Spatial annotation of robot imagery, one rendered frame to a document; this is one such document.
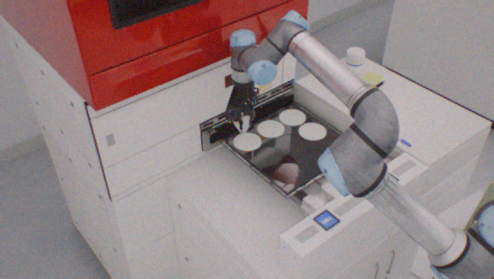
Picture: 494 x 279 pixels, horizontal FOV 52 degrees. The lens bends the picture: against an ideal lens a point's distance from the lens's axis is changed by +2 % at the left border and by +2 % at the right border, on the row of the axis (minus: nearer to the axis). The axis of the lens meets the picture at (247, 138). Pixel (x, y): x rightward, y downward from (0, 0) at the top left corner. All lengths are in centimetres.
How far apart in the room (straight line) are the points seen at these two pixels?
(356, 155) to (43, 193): 219
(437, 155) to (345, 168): 58
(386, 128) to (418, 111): 70
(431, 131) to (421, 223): 56
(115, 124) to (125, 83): 17
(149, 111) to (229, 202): 40
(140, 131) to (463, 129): 108
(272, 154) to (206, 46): 45
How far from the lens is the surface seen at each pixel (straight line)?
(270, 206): 168
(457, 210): 179
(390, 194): 128
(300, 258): 139
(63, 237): 282
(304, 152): 176
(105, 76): 141
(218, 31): 155
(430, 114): 191
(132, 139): 163
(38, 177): 319
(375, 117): 122
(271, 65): 140
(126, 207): 179
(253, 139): 179
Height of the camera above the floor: 206
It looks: 40 degrees down
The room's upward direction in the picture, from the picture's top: straight up
